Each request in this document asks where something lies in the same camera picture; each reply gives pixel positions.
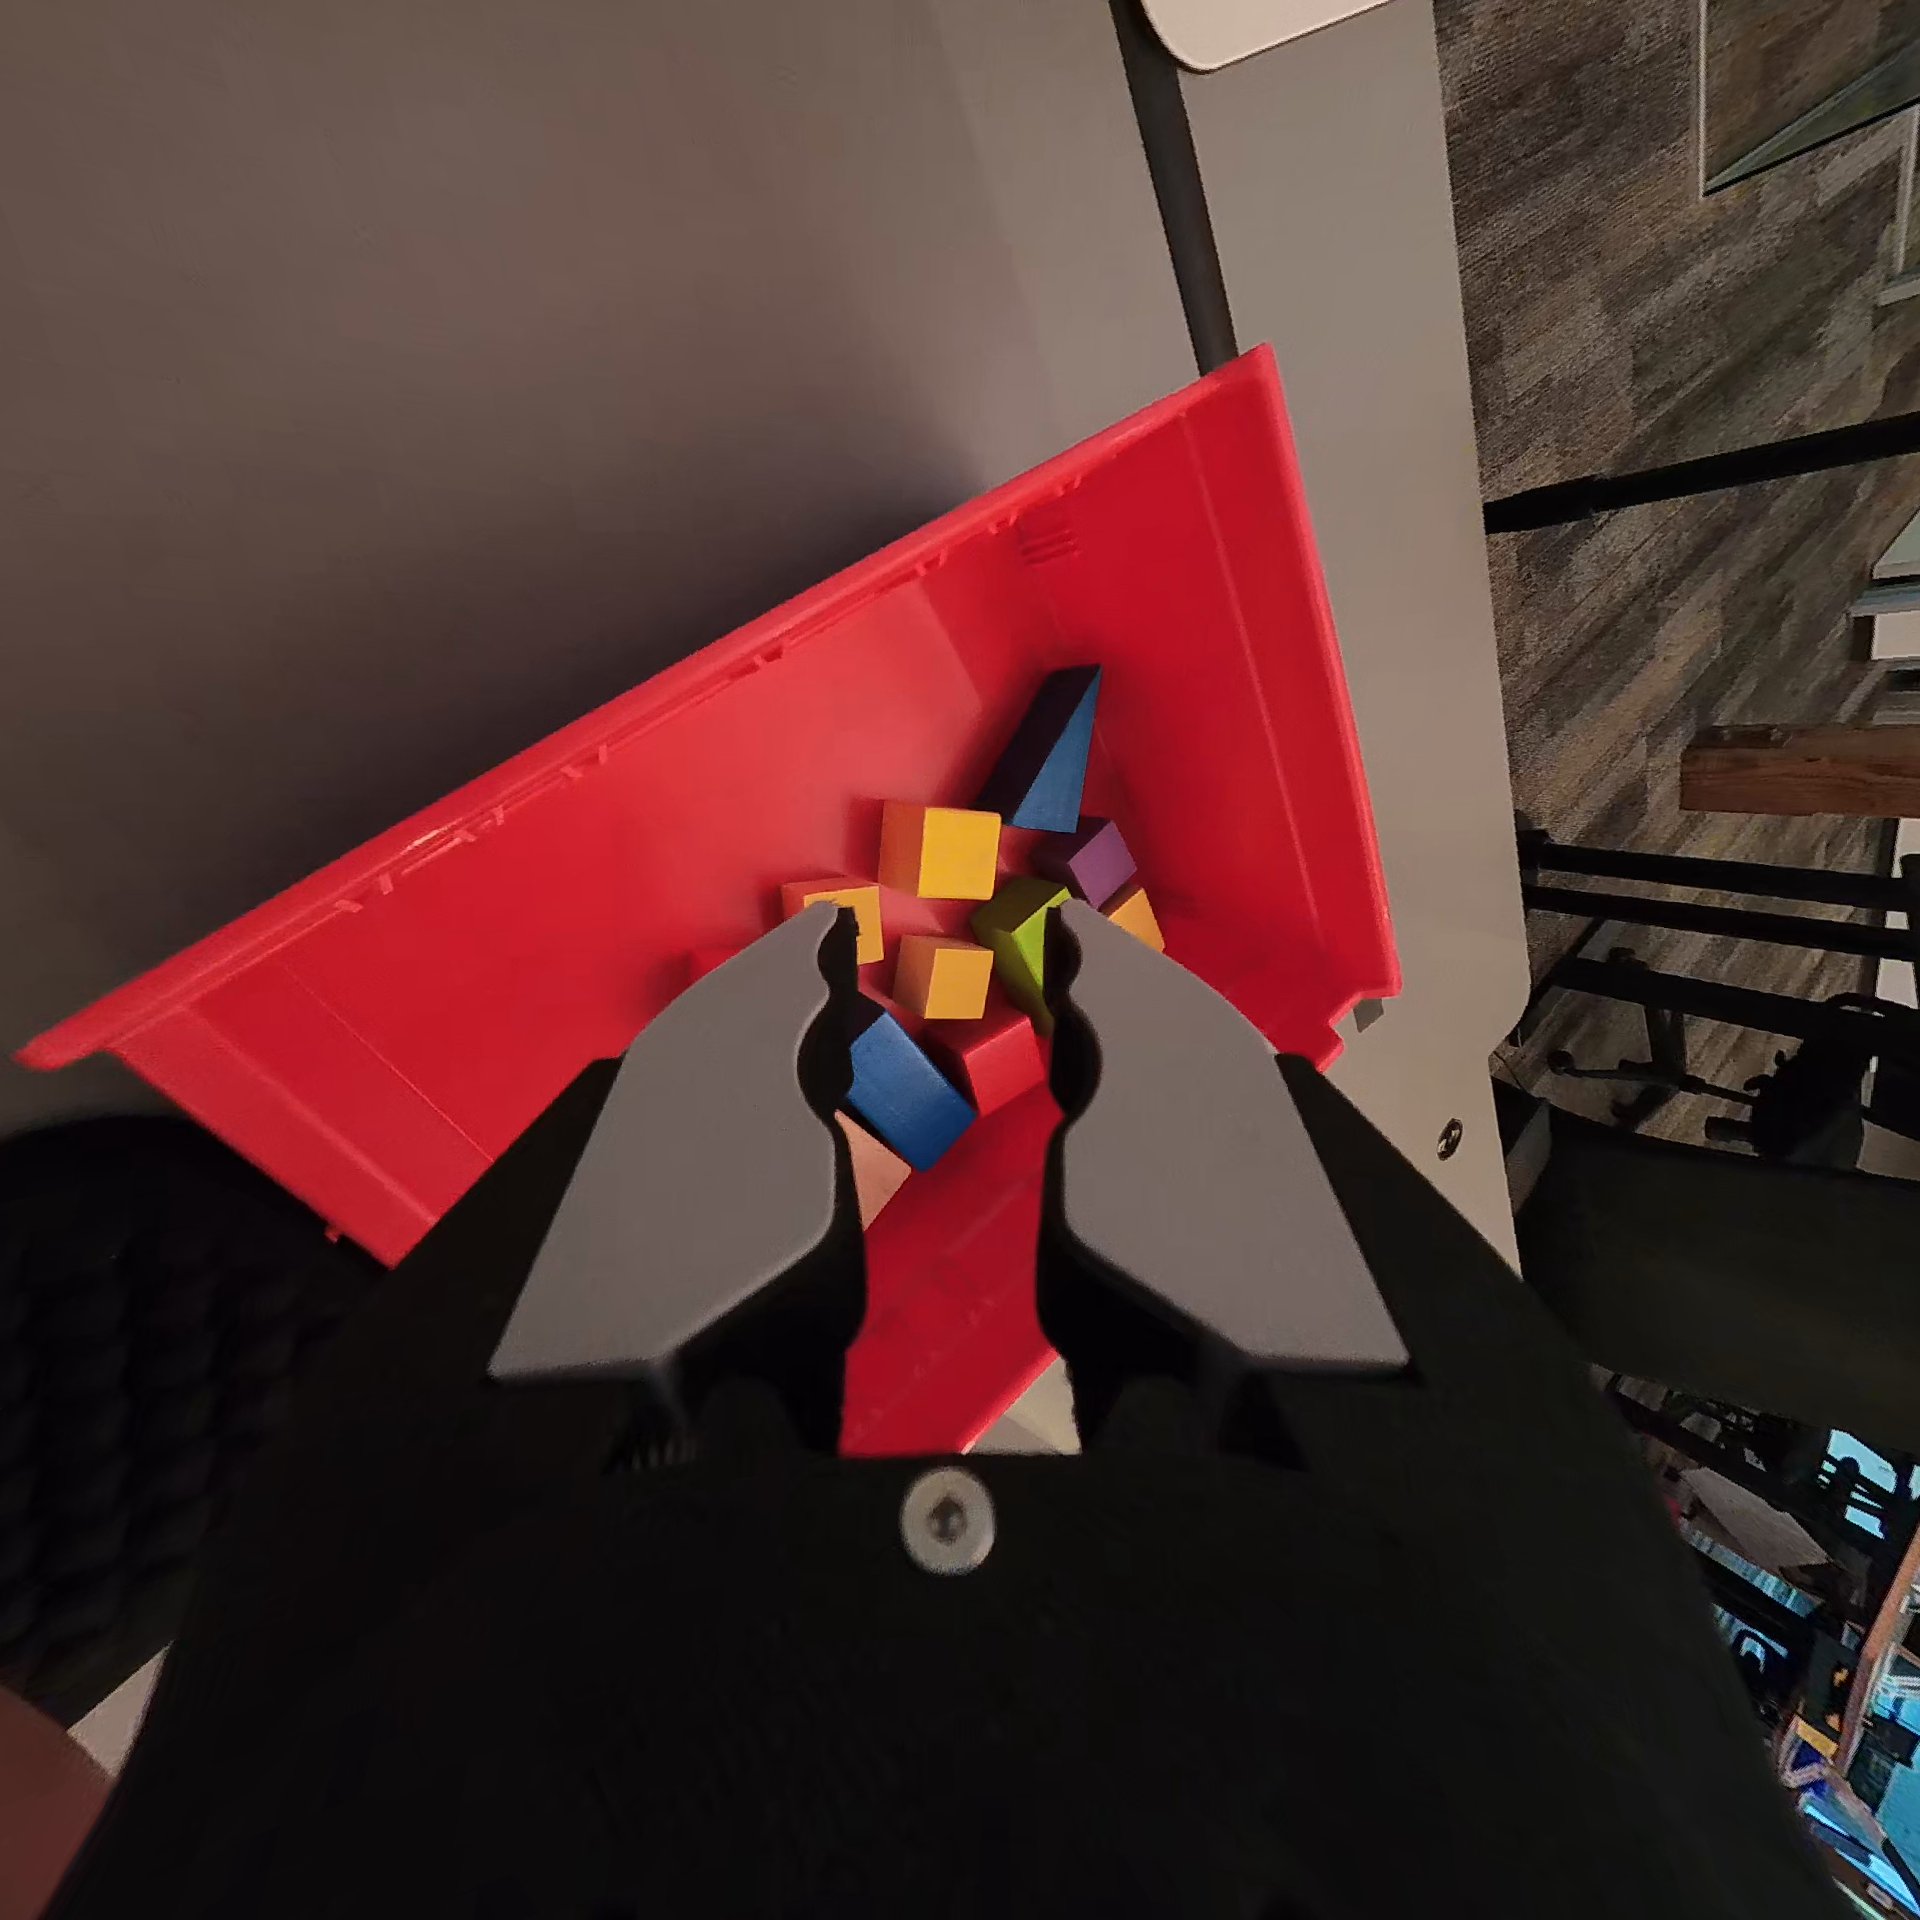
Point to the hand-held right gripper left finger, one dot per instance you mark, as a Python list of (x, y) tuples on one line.
[(676, 1201)]

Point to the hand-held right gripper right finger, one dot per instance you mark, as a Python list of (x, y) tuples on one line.
[(1215, 1201)]

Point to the tan wooden block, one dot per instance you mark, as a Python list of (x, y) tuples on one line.
[(874, 1178)]

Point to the red wooden block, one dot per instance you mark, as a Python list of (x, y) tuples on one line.
[(1002, 1065)]

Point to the small blue wooden block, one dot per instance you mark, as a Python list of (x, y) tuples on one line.
[(908, 1089)]

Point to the red plastic bin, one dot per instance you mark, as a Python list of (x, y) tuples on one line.
[(524, 975)]

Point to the small green wooden block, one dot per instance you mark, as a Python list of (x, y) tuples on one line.
[(1022, 937)]

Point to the purple wooden block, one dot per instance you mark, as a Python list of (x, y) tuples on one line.
[(1103, 862)]

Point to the blue triangular wooden block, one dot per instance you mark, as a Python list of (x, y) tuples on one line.
[(1058, 763)]

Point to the black office chair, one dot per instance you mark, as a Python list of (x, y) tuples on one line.
[(1725, 1289)]

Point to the black wrist rest pad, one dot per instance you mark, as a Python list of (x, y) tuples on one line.
[(149, 1394)]

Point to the brown wooden bench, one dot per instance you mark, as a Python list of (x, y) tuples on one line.
[(1800, 774)]

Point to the person's leg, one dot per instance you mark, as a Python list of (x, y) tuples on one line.
[(45, 1815)]

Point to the white board stand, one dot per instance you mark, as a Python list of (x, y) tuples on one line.
[(1245, 29)]

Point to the glass railing panel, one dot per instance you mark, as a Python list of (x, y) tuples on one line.
[(1800, 75)]

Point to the black desk frame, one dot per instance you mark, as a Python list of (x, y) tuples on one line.
[(1725, 901)]

